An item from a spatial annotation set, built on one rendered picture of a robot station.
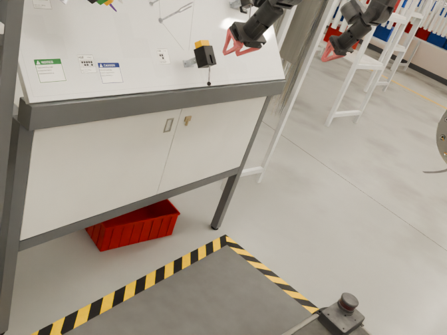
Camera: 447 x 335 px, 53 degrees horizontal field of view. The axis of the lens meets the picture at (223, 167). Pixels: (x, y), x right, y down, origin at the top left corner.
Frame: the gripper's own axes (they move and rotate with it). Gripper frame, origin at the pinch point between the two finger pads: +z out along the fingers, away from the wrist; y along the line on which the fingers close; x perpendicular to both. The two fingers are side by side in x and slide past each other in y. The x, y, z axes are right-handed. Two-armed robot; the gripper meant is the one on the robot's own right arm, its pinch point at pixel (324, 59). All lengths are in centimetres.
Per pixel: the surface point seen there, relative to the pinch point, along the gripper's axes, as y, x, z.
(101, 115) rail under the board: 84, 5, 24
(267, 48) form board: -2.3, -21.0, 20.7
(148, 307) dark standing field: 53, 54, 90
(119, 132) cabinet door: 73, 5, 35
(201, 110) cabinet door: 35.8, -1.1, 34.4
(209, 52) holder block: 47.1, -7.5, 9.7
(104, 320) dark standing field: 71, 52, 91
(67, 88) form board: 94, 0, 18
